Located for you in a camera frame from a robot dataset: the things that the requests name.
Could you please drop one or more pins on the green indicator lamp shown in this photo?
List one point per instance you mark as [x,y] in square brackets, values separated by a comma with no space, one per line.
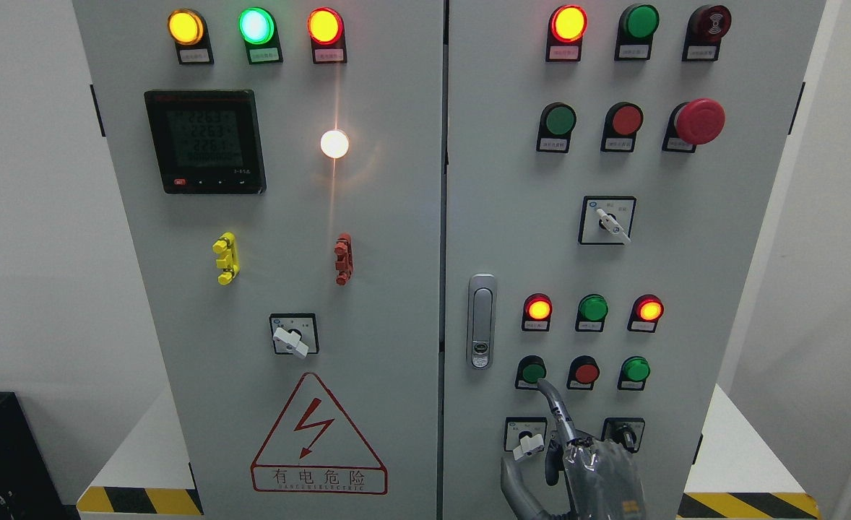
[591,313]
[260,35]
[636,27]

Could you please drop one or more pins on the grey left cabinet door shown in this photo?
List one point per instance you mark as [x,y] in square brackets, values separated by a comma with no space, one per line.
[379,334]

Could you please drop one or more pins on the upper red push button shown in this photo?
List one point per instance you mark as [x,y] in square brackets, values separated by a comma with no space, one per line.
[621,124]

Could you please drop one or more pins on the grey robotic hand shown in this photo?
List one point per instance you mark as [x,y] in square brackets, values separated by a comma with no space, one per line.
[602,479]

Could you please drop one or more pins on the red indicator lamp top left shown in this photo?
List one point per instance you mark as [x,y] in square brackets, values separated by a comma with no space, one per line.
[327,33]

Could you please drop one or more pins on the upper right rotary selector switch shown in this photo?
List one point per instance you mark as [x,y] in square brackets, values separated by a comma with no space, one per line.
[606,220]

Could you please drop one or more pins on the lower red push button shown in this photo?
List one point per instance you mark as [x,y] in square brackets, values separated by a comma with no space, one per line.
[583,374]

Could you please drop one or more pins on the dark red buzzer alarm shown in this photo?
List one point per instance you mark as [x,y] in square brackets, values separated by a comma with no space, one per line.
[705,30]

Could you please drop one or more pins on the red push button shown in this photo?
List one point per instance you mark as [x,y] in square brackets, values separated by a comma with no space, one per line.
[621,124]
[583,374]

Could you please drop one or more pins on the red emergency stop mushroom button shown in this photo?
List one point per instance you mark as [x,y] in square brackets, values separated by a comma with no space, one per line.
[693,123]

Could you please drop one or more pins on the lower middle green indicator lamp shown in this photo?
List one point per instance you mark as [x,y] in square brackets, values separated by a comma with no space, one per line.
[591,313]

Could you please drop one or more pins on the grey cabinet door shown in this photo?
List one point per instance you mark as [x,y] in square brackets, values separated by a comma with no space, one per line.
[515,213]
[379,334]

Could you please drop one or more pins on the red indicator lamp top right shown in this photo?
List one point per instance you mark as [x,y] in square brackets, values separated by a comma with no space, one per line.
[566,30]

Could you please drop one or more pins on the lower left red indicator lamp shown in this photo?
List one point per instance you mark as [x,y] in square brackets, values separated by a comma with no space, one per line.
[536,313]

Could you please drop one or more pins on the white glowing indicator lamp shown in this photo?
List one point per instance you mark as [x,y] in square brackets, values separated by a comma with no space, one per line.
[334,143]

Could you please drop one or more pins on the black digital power meter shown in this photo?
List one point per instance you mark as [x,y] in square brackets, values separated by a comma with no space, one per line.
[207,142]

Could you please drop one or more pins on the yellow indicator lamp top left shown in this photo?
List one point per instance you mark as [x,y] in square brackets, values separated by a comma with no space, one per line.
[189,33]

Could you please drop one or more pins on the green indicator lamp top right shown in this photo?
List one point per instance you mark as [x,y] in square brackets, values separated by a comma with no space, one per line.
[636,27]

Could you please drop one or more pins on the silver cabinet door handle lock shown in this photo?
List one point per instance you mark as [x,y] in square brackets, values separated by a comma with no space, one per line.
[482,298]

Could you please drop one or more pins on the lower right green push button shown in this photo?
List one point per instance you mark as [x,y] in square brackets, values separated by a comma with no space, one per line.
[634,373]

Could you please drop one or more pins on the red electrical hazard warning sticker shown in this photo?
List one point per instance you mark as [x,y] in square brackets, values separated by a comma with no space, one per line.
[315,447]

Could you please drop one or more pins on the lower right red indicator lamp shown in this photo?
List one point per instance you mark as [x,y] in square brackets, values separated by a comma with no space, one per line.
[645,314]

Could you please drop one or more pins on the red indicator lamp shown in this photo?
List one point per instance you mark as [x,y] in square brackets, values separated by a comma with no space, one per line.
[536,313]
[327,33]
[645,314]
[566,30]

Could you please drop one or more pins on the green push button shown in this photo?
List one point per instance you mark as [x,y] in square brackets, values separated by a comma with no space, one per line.
[634,373]
[556,123]

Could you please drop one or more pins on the black box lower left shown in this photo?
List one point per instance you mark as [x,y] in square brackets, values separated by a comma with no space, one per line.
[26,489]

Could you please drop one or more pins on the green start button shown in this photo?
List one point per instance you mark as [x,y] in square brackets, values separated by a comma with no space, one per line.
[530,369]

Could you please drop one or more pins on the grey right cabinet door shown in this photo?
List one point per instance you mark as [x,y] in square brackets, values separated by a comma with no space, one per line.
[515,213]

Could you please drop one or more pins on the upper green push button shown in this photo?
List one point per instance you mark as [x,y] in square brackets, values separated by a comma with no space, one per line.
[556,123]

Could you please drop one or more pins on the left door rotary selector switch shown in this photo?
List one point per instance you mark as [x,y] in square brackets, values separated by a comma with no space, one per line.
[294,334]

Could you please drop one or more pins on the white base with hazard stripes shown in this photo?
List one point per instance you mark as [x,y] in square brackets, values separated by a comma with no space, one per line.
[734,476]

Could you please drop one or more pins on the lower white rotary selector switch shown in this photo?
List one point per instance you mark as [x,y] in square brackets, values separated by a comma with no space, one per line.
[524,436]

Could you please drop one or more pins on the green indicator lamp top left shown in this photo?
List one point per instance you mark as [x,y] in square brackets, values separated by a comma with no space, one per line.
[260,35]

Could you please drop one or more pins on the red terminal connector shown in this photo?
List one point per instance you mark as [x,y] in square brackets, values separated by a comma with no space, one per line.
[343,250]

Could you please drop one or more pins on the black key selector switch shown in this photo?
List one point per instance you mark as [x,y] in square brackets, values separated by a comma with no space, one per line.
[625,431]

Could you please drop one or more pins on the yellow terminal connector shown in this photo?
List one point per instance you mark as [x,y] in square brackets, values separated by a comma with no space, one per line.
[227,258]

